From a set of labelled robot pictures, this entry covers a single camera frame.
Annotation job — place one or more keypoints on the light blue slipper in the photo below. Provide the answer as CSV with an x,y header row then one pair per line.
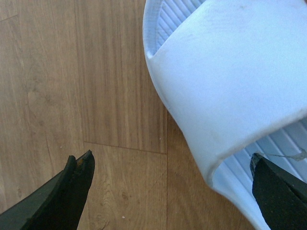
x,y
233,75

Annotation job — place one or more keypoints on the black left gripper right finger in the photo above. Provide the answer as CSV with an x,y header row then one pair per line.
x,y
281,197

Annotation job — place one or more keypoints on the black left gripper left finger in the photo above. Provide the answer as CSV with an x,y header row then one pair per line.
x,y
56,205

